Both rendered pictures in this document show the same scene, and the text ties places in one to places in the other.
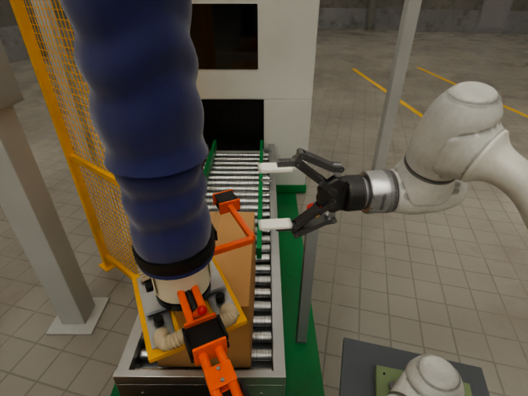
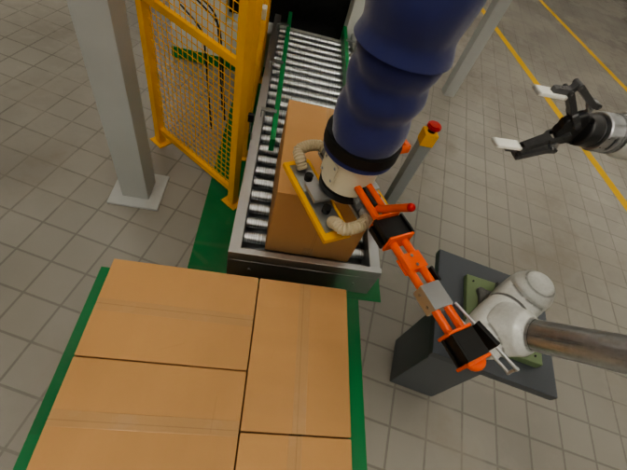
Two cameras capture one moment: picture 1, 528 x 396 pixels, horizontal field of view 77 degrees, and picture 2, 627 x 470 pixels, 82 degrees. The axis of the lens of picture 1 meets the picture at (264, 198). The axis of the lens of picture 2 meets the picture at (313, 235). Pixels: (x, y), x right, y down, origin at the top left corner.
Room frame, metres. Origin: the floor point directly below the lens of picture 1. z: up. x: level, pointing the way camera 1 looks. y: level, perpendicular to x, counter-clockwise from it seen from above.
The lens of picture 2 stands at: (-0.11, 0.53, 1.95)
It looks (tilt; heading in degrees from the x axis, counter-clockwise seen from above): 52 degrees down; 344
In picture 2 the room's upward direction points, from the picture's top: 22 degrees clockwise
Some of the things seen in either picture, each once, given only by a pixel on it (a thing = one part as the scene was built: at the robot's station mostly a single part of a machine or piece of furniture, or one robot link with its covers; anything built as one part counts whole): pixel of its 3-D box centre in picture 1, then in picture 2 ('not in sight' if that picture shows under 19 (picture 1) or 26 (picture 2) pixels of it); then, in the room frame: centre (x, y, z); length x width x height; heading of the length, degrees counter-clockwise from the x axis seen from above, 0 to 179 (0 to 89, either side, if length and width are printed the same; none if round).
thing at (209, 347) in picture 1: (205, 338); (391, 230); (0.50, 0.14, 1.21); 0.10 x 0.08 x 0.06; 116
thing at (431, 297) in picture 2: not in sight; (432, 297); (0.31, 0.05, 1.20); 0.07 x 0.07 x 0.04; 26
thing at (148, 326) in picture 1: (155, 306); (316, 195); (0.69, 0.34, 1.10); 0.34 x 0.10 x 0.05; 26
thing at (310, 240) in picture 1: (306, 284); (390, 199); (1.32, -0.24, 0.50); 0.07 x 0.07 x 1.00; 0
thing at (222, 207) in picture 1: (226, 201); not in sight; (1.11, 0.15, 1.21); 0.09 x 0.08 x 0.05; 116
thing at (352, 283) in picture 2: (203, 391); (301, 275); (0.75, 0.26, 0.48); 0.70 x 0.03 x 0.15; 90
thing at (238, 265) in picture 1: (210, 282); (318, 181); (1.11, 0.25, 0.75); 0.60 x 0.40 x 0.40; 179
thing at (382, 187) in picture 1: (374, 192); (601, 131); (0.59, -0.23, 1.58); 0.09 x 0.06 x 0.09; 6
